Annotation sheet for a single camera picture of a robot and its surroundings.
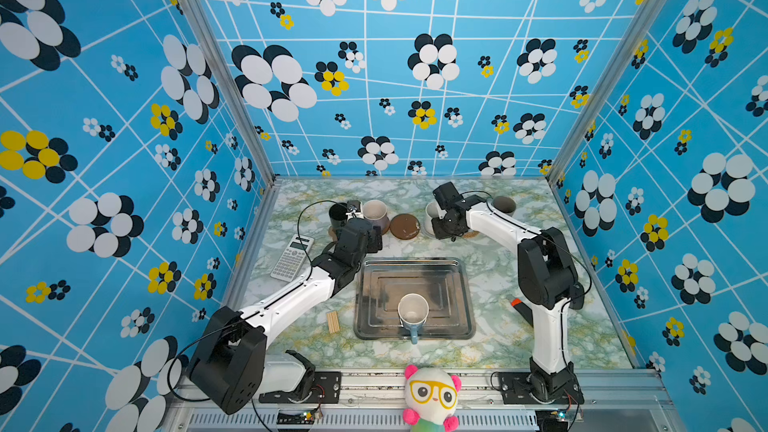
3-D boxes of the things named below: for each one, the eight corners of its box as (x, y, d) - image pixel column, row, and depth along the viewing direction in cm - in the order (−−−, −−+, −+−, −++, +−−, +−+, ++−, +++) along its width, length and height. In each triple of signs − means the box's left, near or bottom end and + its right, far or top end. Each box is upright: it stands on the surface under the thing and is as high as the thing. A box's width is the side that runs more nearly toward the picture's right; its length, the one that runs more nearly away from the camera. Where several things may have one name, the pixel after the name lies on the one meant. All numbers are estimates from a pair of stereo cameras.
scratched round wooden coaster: (385, 228, 107) (385, 225, 106) (403, 212, 112) (403, 209, 110) (406, 244, 103) (406, 241, 102) (424, 226, 108) (424, 223, 106)
